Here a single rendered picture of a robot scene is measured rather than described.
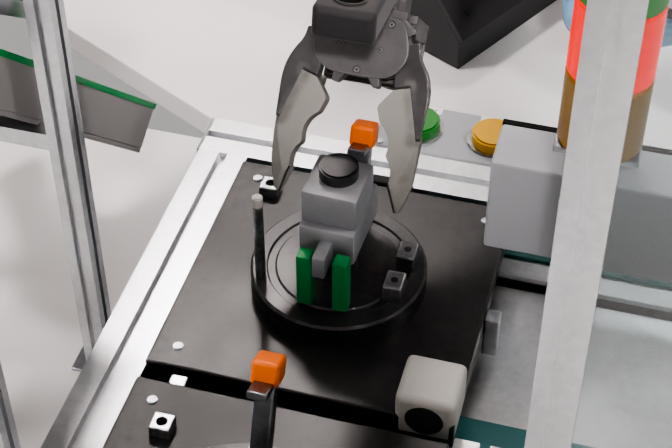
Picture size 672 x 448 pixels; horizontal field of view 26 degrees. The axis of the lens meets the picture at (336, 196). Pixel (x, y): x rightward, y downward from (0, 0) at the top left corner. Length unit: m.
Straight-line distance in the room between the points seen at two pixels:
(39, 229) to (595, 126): 0.72
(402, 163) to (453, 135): 0.25
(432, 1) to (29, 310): 0.53
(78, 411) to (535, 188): 0.41
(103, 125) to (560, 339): 0.45
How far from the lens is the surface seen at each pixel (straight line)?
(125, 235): 1.38
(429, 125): 1.31
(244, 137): 1.32
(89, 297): 1.20
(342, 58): 1.09
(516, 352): 1.20
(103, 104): 1.19
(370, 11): 1.00
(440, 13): 1.54
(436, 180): 1.27
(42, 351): 1.29
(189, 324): 1.14
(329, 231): 1.09
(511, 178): 0.87
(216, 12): 1.65
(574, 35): 0.81
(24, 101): 1.09
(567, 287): 0.89
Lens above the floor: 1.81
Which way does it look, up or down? 43 degrees down
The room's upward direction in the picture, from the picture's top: straight up
